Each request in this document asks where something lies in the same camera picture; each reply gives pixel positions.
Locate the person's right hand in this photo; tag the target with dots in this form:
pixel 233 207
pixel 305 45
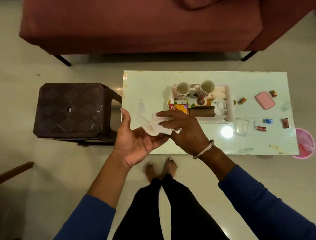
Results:
pixel 190 133

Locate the person's left hand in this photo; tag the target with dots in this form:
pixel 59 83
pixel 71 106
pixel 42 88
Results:
pixel 133 144

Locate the person's right fingers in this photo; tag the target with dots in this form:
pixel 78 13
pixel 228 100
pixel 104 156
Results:
pixel 170 114

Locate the person's left thumb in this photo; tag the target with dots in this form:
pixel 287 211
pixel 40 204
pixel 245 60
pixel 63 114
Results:
pixel 126 120

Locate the white tissue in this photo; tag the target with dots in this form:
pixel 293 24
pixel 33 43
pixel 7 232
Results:
pixel 153 127

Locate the person's right forearm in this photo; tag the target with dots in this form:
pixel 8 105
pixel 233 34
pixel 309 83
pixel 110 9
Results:
pixel 259 205

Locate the person's left forearm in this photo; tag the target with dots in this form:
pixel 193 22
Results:
pixel 108 183

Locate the red snack packet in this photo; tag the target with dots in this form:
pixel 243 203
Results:
pixel 171 106

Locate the orange snack packet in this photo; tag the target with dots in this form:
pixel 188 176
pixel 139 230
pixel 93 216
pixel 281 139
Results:
pixel 182 108

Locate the floral white mug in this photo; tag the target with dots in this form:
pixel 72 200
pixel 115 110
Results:
pixel 182 89
pixel 206 87

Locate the brown rectangular box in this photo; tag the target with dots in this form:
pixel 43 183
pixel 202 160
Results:
pixel 202 111

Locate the small brown round jar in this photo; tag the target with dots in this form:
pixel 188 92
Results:
pixel 201 101

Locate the silver bangle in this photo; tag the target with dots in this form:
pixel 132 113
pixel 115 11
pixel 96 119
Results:
pixel 205 149

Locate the white ceramic pot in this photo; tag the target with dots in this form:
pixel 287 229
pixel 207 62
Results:
pixel 219 106

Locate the person's right foot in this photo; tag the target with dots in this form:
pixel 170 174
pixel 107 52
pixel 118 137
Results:
pixel 169 167

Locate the person's foot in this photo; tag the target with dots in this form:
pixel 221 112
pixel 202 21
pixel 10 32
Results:
pixel 150 170
pixel 169 167

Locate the brown plastic stool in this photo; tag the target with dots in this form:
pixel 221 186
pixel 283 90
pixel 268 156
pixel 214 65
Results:
pixel 71 111

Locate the person's left foot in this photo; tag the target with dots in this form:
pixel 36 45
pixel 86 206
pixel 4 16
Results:
pixel 150 170

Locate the white serving tray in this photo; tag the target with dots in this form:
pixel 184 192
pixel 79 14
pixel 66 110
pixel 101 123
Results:
pixel 228 103

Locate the clear plastic container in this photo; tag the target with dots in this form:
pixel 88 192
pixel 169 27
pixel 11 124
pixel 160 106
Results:
pixel 240 126

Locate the gold wrapped candy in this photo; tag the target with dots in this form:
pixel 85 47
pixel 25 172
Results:
pixel 242 100
pixel 273 93

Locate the red wrapped candy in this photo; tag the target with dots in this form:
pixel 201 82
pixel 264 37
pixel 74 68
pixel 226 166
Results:
pixel 261 128
pixel 285 123

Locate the person's left leg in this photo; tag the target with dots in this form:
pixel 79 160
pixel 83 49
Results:
pixel 143 212

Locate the person's leg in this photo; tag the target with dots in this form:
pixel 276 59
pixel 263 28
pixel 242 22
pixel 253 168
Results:
pixel 143 212
pixel 190 210

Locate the maroon sofa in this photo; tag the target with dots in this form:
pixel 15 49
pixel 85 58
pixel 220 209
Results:
pixel 138 24

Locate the pink container lid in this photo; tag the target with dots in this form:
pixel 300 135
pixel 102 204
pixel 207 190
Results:
pixel 265 100

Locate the person's right leg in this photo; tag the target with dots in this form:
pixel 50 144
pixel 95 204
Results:
pixel 190 210

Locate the blue wrapped candy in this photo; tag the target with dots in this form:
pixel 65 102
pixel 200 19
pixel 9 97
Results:
pixel 268 121

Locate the maroon cushion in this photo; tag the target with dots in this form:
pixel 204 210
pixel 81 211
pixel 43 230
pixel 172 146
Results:
pixel 195 3

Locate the brown wooden furniture edge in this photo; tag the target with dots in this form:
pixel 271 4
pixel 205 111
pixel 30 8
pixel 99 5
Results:
pixel 14 171

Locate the pink waste bin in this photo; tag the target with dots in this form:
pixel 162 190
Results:
pixel 305 143

